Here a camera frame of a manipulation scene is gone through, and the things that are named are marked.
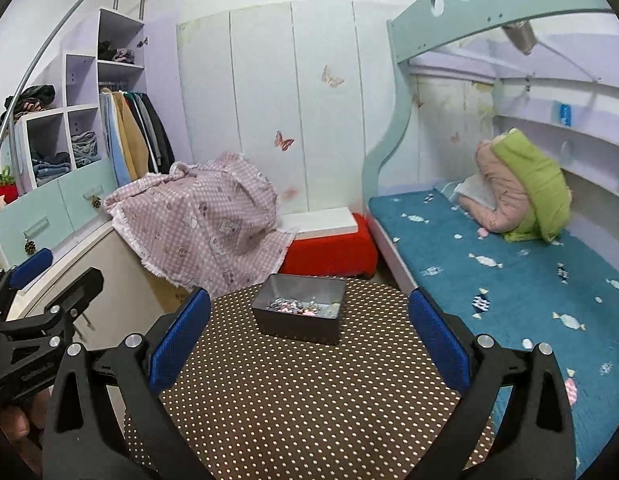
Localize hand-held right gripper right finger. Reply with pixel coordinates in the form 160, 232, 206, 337
408, 287, 577, 480

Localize grey hanging garment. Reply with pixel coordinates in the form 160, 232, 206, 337
136, 92, 162, 171

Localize red strawberry plush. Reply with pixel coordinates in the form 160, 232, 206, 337
0, 167, 18, 204

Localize beige low cabinet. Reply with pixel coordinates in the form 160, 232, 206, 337
9, 220, 175, 351

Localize teal bunk bed frame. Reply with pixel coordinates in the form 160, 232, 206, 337
362, 0, 619, 221

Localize light blue hanging garment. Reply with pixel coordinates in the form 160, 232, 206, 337
99, 92, 132, 188

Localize white board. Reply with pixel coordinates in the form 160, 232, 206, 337
279, 206, 359, 242

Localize blue candy print mattress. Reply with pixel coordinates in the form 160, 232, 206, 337
368, 180, 619, 480

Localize pile of dark clothes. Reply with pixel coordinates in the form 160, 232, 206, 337
4, 85, 56, 114
98, 40, 136, 64

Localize red stool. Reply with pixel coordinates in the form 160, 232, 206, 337
278, 213, 379, 278

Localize pink and green quilt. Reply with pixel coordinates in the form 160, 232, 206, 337
492, 129, 573, 243

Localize white purple shelving unit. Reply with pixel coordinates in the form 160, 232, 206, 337
0, 7, 150, 271

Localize brown polka dot tablecloth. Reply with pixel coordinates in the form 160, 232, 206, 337
123, 277, 495, 480

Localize grey metal tin box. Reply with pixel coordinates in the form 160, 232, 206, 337
252, 274, 347, 346

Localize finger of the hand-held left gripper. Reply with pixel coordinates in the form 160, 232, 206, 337
0, 247, 54, 321
0, 267, 105, 361

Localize tan hanging garment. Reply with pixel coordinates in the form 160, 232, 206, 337
112, 91, 150, 181

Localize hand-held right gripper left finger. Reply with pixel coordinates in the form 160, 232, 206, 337
42, 286, 212, 480

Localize pink checked cartoon blanket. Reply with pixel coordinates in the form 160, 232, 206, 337
103, 152, 300, 301

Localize pink padded jacket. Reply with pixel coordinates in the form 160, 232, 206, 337
459, 132, 535, 233

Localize grey metal ladder rail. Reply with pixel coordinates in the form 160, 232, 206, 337
0, 0, 151, 161

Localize black hanging garment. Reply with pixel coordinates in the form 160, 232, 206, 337
144, 92, 176, 173

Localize person's left hand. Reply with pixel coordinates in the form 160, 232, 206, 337
0, 402, 32, 442

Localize grey metal bracket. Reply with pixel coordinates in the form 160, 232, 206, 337
502, 21, 536, 56

